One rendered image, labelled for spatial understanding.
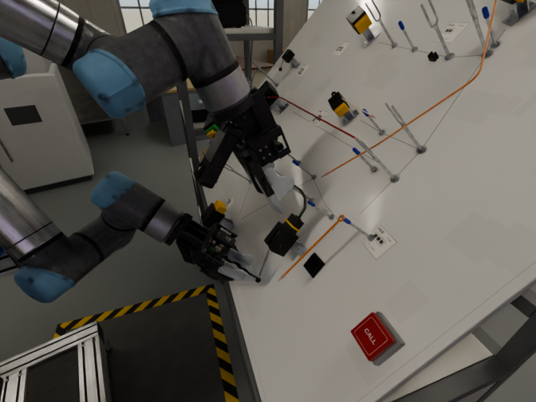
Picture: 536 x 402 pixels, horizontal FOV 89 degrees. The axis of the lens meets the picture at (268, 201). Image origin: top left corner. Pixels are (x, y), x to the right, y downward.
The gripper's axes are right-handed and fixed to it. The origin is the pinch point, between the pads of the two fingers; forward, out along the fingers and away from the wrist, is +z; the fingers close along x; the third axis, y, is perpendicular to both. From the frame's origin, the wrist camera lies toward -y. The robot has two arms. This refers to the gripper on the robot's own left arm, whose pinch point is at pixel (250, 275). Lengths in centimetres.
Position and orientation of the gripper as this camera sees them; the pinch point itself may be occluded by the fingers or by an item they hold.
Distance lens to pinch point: 64.4
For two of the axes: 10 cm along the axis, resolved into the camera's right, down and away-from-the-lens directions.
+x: 3.3, -7.5, 5.7
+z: 7.9, 5.5, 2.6
